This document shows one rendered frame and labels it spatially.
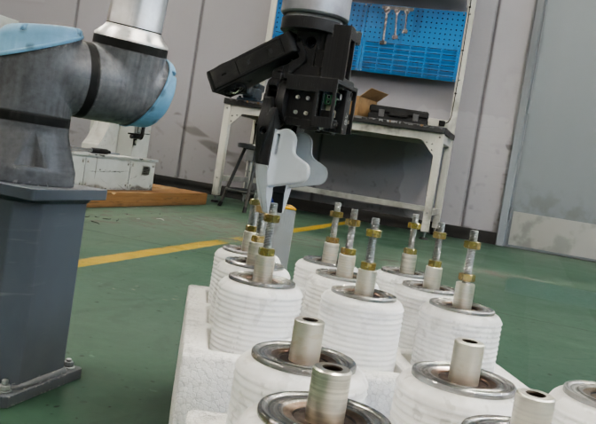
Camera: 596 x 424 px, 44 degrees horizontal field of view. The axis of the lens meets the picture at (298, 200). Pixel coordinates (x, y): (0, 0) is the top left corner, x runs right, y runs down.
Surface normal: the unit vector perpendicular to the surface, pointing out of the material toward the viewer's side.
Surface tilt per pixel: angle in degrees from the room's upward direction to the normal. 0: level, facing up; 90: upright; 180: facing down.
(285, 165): 85
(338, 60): 90
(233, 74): 89
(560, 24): 90
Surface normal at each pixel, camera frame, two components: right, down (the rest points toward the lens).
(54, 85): 0.70, 0.21
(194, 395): 0.13, 0.07
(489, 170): -0.29, 0.00
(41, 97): 0.50, 0.12
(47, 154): 0.75, -0.15
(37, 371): 0.94, 0.16
